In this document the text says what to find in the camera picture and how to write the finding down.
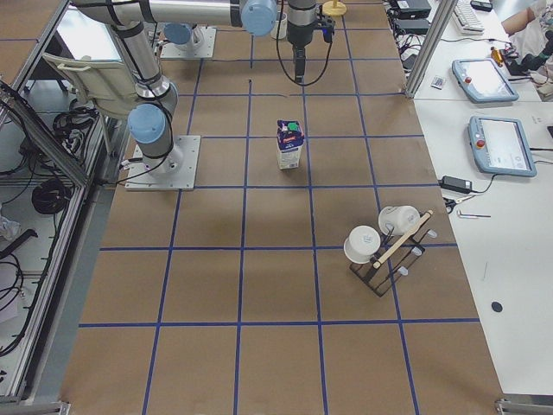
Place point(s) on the wooden round stand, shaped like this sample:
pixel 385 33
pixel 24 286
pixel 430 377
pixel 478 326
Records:
pixel 334 8

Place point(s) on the hex key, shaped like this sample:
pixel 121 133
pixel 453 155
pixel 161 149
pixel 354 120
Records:
pixel 462 215

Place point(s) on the white cup on rack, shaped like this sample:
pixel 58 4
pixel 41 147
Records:
pixel 361 243

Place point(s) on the black round sticker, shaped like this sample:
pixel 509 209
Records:
pixel 497 307

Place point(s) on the small card packet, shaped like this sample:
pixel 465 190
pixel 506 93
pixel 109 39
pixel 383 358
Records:
pixel 438 82

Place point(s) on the white mug on rack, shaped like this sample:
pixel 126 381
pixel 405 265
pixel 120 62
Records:
pixel 397 220

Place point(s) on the wooden rack handle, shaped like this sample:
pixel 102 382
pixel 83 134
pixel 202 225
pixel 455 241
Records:
pixel 399 242

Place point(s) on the white keyboard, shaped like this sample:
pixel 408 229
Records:
pixel 466 20

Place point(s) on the scissors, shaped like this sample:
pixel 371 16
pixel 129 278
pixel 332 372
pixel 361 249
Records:
pixel 451 203

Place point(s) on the aluminium frame post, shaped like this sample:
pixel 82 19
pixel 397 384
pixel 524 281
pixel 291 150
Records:
pixel 444 11

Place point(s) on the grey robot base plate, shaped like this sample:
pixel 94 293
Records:
pixel 178 171

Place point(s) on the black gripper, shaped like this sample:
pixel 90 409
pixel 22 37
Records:
pixel 299 35

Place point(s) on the black power adapter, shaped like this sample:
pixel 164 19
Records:
pixel 456 185

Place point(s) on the blue white milk carton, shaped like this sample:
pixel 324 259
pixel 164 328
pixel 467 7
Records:
pixel 290 140

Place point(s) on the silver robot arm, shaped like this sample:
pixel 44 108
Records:
pixel 125 20
pixel 183 35

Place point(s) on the teach pendant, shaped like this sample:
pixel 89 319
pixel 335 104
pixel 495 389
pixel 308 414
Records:
pixel 499 146
pixel 483 81

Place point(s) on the white HOME mug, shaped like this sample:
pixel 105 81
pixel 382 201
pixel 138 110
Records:
pixel 279 30

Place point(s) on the far teach pendant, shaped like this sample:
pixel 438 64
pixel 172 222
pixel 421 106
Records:
pixel 483 81

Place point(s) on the black wire cup rack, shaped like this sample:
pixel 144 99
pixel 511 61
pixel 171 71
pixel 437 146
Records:
pixel 380 280

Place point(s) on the near teach pendant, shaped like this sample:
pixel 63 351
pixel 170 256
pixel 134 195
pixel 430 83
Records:
pixel 499 146

